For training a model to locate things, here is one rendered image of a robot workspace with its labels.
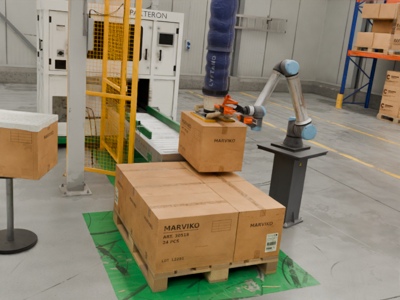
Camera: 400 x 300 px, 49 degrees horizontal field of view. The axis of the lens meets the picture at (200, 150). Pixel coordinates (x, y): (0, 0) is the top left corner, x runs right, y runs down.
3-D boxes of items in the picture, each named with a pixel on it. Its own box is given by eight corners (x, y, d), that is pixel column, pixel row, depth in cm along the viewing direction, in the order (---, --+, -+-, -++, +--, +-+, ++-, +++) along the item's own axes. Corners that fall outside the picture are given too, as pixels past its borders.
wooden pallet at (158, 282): (112, 220, 407) (113, 205, 403) (211, 211, 448) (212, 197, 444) (153, 292, 302) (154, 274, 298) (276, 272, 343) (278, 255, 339)
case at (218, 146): (177, 151, 426) (181, 111, 415) (216, 151, 440) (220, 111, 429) (198, 172, 372) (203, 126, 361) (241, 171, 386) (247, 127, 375)
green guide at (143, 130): (109, 110, 621) (110, 104, 618) (117, 111, 625) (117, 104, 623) (142, 139, 481) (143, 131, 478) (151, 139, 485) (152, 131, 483)
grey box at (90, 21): (84, 48, 442) (85, 17, 434) (89, 49, 444) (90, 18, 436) (87, 50, 425) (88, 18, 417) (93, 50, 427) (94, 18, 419)
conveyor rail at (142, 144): (107, 121, 623) (108, 108, 618) (111, 121, 625) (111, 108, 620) (159, 173, 421) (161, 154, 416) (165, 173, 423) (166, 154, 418)
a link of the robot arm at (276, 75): (277, 55, 397) (240, 121, 403) (284, 56, 386) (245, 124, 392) (287, 62, 402) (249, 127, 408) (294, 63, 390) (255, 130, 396)
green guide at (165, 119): (146, 111, 642) (146, 105, 640) (153, 111, 647) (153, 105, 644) (187, 138, 502) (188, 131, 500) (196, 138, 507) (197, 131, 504)
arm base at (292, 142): (289, 141, 437) (290, 131, 435) (306, 146, 425) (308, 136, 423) (278, 143, 423) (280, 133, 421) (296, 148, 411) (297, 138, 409)
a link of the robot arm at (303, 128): (309, 133, 415) (291, 56, 389) (319, 137, 399) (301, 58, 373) (295, 138, 412) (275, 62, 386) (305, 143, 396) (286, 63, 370)
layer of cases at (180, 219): (113, 205, 403) (115, 163, 393) (212, 198, 444) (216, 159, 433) (154, 274, 298) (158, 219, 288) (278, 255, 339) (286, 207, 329)
